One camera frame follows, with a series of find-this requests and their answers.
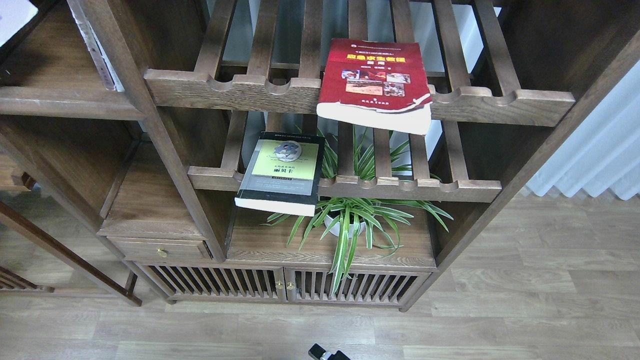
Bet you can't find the white curtain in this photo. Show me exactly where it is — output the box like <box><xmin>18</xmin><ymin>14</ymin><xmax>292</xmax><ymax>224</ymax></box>
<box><xmin>526</xmin><ymin>64</ymin><xmax>640</xmax><ymax>200</ymax></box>

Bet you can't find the dark wooden bookshelf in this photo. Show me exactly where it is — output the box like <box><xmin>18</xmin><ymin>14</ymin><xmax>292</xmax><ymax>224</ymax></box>
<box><xmin>1</xmin><ymin>0</ymin><xmax>639</xmax><ymax>312</ymax></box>

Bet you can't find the white plant pot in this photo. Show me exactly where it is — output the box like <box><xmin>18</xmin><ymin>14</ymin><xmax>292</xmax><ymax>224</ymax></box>
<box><xmin>324</xmin><ymin>211</ymin><xmax>368</xmax><ymax>238</ymax></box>

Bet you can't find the brass drawer knob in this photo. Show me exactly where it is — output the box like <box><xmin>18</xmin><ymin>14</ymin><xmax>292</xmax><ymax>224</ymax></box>
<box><xmin>157</xmin><ymin>247</ymin><xmax>169</xmax><ymax>258</ymax></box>

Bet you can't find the lavender cover book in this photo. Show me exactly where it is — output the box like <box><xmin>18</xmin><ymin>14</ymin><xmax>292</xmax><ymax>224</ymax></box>
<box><xmin>0</xmin><ymin>0</ymin><xmax>39</xmax><ymax>47</ymax></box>

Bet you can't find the black and green book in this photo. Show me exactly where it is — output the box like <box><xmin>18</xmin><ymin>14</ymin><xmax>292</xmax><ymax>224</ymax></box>
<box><xmin>235</xmin><ymin>131</ymin><xmax>326</xmax><ymax>217</ymax></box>

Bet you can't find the red cover book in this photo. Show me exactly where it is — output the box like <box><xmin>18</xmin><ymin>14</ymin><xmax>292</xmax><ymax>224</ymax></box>
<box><xmin>317</xmin><ymin>38</ymin><xmax>432</xmax><ymax>136</ymax></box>

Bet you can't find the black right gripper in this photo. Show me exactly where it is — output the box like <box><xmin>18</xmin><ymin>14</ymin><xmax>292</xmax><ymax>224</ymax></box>
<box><xmin>308</xmin><ymin>343</ymin><xmax>351</xmax><ymax>360</ymax></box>

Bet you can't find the green spider plant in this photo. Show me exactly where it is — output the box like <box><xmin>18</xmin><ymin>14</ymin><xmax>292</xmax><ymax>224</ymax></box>
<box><xmin>286</xmin><ymin>127</ymin><xmax>454</xmax><ymax>294</ymax></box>

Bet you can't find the worn standing book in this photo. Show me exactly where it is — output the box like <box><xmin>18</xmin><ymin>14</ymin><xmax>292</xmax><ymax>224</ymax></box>
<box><xmin>67</xmin><ymin>0</ymin><xmax>125</xmax><ymax>92</ymax></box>

